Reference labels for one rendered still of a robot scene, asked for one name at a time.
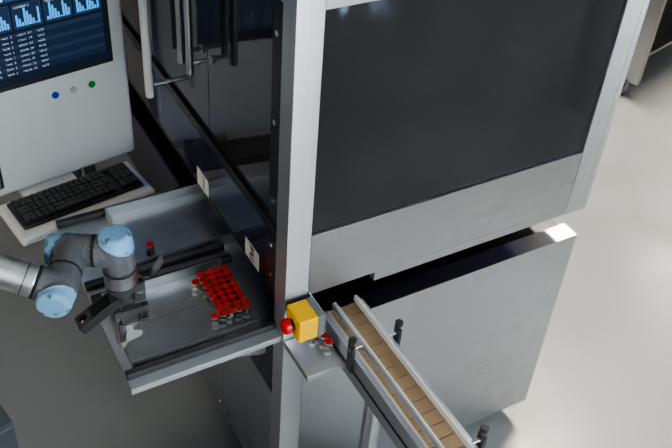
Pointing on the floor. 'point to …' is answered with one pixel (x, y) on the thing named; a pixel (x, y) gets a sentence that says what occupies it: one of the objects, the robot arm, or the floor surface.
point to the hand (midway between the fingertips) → (119, 343)
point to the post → (296, 164)
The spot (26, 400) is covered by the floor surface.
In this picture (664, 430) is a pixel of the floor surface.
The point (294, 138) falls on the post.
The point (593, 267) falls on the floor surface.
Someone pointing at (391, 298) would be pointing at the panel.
